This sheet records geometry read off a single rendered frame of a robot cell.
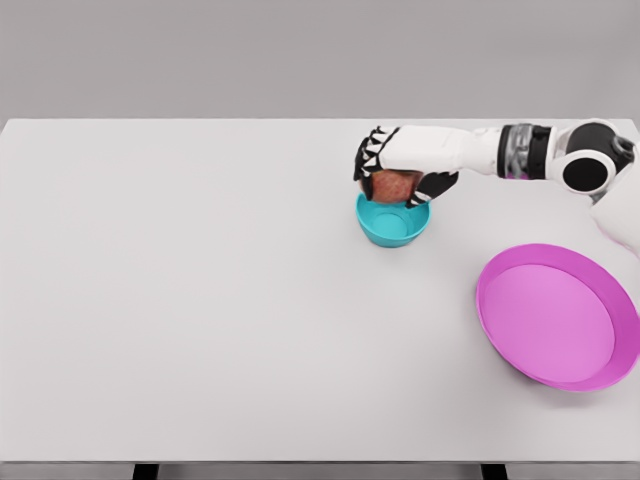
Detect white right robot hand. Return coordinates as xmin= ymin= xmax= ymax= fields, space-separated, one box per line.
xmin=353 ymin=125 xmax=461 ymax=210

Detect red apple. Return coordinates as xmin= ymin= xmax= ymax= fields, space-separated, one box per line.
xmin=370 ymin=169 xmax=425 ymax=205

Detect blue bowl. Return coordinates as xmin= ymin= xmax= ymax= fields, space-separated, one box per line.
xmin=354 ymin=192 xmax=432 ymax=249

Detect pink plate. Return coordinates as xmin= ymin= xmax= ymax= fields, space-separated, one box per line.
xmin=475 ymin=243 xmax=640 ymax=393

